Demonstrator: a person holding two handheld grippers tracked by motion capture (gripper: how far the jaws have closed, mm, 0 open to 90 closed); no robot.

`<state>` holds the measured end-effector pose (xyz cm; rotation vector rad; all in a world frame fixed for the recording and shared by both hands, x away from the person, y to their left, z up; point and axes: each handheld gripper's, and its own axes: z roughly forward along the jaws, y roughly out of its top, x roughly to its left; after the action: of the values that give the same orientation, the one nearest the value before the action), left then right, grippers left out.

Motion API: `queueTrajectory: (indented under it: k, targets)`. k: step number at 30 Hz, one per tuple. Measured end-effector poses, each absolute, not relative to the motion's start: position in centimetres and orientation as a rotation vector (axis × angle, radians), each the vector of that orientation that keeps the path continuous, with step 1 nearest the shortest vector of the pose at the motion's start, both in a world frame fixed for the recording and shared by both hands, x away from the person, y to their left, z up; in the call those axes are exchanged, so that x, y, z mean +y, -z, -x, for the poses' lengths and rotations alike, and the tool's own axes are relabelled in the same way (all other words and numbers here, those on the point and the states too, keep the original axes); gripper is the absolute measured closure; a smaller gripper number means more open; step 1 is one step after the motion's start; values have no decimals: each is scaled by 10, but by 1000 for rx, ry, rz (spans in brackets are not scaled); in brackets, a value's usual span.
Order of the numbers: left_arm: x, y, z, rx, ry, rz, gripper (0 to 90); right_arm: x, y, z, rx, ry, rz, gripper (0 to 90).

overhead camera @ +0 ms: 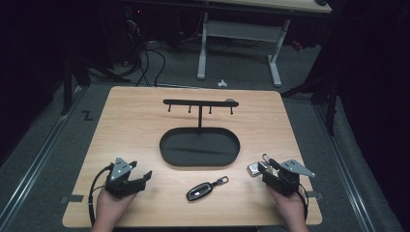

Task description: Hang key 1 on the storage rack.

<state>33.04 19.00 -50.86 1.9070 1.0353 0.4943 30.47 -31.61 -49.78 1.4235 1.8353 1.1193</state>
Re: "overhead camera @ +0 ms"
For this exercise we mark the black metal stand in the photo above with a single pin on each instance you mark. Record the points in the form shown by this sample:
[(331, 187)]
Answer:
[(67, 87), (330, 106)]

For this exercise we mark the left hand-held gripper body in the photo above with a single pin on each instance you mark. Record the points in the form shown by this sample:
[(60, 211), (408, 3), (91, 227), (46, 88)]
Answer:
[(120, 180)]

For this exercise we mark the small white floor object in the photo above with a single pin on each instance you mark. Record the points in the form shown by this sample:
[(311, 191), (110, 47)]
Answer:
[(222, 83)]

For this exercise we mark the silver car key fob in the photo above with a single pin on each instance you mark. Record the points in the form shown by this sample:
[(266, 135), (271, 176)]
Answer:
[(254, 169)]

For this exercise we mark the black car key fob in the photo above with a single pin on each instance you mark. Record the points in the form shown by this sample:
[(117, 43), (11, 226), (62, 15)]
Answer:
[(201, 190)]

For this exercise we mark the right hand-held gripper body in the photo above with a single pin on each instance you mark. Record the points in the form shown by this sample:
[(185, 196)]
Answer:
[(285, 180)]

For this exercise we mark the grey tape strip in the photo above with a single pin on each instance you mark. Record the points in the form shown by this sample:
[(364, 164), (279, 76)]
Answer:
[(73, 198), (315, 194)]

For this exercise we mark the white metal desk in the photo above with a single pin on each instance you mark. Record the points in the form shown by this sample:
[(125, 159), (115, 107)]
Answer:
[(245, 30)]

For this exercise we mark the black key rack with tray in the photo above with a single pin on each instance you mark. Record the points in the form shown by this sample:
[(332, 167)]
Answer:
[(199, 147)]

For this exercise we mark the person's right hand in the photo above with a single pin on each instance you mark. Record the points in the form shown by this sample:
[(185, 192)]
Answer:
[(290, 208)]

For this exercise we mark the metal floor rail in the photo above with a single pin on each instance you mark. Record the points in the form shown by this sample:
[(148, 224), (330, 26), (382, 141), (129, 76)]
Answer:
[(35, 161), (346, 174)]

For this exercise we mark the person's left hand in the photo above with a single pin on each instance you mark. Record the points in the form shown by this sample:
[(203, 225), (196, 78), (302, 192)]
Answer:
[(111, 206)]

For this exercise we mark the small red object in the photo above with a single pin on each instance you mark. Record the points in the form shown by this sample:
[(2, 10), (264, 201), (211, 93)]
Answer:
[(297, 45)]

